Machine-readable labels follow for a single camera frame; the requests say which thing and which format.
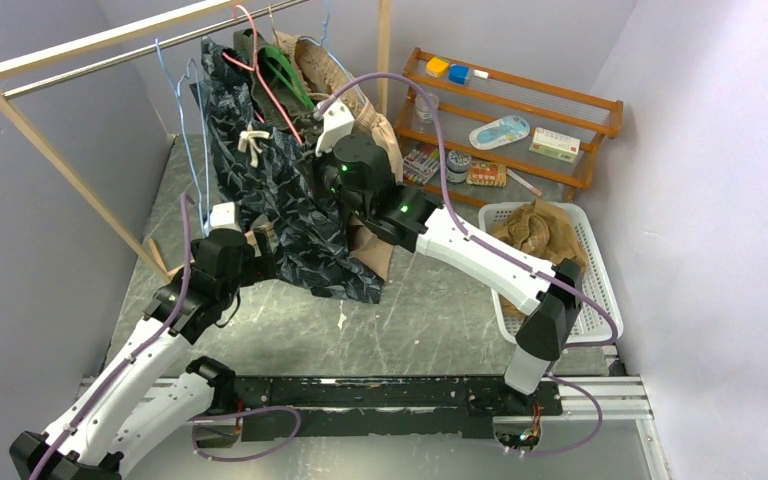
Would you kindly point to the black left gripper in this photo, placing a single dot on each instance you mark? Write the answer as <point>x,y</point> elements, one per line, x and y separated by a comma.
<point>259,267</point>

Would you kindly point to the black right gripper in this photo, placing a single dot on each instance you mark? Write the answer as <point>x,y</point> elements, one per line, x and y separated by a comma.
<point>315,163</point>

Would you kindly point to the dark leaf-print shorts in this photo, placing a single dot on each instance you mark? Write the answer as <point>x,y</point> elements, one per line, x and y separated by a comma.
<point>257,167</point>

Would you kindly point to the olive green shorts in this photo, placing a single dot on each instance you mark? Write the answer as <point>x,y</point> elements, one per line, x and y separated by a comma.
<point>279,83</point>

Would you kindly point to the green hanger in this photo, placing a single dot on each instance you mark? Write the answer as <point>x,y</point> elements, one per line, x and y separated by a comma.
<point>282,69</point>

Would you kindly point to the pink wire hanger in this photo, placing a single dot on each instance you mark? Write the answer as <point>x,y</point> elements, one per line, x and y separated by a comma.
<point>254,67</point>

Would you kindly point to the tan brown shorts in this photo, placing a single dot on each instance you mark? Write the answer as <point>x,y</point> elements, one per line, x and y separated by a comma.
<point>542,230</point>

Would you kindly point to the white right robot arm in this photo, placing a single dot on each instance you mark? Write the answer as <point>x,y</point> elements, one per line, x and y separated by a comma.
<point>355,172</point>

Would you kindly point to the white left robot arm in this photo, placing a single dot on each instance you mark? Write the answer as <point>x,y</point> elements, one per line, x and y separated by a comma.
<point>111,427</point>

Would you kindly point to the beige shorts with white stripe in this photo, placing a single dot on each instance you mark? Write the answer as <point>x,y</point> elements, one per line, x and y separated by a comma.
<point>371,251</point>

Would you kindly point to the blue hanger at right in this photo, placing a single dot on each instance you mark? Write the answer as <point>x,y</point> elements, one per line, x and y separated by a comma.
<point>338,60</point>

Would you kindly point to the marker pen set pack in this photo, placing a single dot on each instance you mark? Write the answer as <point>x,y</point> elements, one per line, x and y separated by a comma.
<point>421,163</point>

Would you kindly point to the clear plastic cup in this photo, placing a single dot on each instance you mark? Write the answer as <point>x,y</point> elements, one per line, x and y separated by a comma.
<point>425,107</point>

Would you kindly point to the orange wooden shelf rack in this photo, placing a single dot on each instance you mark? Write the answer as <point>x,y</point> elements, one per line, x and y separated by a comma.
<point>492,94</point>

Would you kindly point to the yellow block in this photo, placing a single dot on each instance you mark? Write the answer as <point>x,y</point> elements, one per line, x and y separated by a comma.
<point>437,67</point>

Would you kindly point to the orange snack packet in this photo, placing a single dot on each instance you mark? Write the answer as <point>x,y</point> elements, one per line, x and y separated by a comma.
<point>488,174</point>

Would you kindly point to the blue block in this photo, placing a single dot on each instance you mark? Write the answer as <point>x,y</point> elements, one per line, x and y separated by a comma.
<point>459,74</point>

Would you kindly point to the white pen with red tip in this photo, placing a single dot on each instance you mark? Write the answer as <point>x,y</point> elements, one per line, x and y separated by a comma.
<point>527,185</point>

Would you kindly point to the white green box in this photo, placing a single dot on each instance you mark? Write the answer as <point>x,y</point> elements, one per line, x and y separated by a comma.
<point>555,145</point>

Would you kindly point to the white plastic basket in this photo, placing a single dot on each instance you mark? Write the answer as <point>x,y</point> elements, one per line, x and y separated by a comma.
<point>590,327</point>

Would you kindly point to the wooden clothes rack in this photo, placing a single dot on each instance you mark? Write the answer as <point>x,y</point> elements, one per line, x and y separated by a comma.
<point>108,38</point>

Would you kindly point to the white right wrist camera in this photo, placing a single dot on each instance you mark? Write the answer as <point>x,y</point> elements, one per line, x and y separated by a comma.
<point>337,122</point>

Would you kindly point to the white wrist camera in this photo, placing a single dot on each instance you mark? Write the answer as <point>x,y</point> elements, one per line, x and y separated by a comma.
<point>337,122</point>
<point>223,216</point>

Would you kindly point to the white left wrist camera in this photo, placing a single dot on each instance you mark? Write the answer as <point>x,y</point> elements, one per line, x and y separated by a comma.
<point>223,216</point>

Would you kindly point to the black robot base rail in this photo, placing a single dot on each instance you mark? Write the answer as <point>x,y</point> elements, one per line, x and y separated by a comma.
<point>468,405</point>

